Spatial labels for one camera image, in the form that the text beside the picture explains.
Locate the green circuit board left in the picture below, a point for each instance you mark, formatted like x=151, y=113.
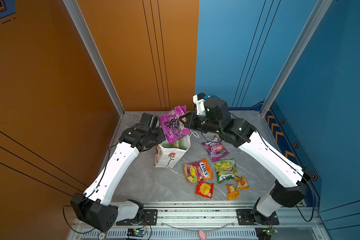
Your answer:
x=136, y=234

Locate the red yellow snack packet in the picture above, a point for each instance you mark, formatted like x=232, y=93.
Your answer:
x=204, y=190

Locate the white floral paper bag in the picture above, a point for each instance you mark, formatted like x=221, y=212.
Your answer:
x=167, y=155

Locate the aluminium corner post right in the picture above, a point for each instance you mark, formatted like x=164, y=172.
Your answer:
x=307, y=32

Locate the aluminium corner post left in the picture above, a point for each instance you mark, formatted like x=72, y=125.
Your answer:
x=89, y=42

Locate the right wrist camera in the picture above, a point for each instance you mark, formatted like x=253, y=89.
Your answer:
x=199, y=100

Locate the purple grape candy bag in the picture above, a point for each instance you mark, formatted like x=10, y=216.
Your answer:
x=172, y=126

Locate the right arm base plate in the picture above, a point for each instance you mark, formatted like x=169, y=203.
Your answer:
x=248, y=217

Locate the orange snack packet right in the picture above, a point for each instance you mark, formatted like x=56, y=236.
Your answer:
x=242, y=183

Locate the purple pink candy bag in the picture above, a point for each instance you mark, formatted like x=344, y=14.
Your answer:
x=215, y=149

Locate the aluminium corner post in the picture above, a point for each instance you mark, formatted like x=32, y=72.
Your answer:
x=307, y=32
x=89, y=42

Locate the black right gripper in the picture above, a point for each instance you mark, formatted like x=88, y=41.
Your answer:
x=190, y=123

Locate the orange snack packet left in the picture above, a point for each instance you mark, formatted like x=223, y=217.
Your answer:
x=232, y=192

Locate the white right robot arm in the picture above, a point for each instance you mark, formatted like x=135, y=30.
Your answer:
x=292, y=181

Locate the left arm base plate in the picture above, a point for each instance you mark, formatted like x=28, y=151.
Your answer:
x=150, y=216

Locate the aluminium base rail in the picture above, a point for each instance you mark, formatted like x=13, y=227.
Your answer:
x=183, y=220

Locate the circuit board right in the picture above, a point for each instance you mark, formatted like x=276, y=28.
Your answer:
x=265, y=234

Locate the orange snack packet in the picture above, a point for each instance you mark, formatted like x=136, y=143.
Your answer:
x=242, y=183
x=232, y=192

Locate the green lemon candy bag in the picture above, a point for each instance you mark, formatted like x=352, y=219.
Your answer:
x=226, y=170

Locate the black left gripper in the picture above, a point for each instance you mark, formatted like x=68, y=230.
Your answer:
x=161, y=137

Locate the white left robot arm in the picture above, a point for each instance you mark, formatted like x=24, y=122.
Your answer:
x=94, y=206

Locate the orange Fox's candy bag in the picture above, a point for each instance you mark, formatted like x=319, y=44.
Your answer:
x=197, y=171

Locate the pink object on rail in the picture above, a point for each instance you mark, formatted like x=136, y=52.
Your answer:
x=202, y=235

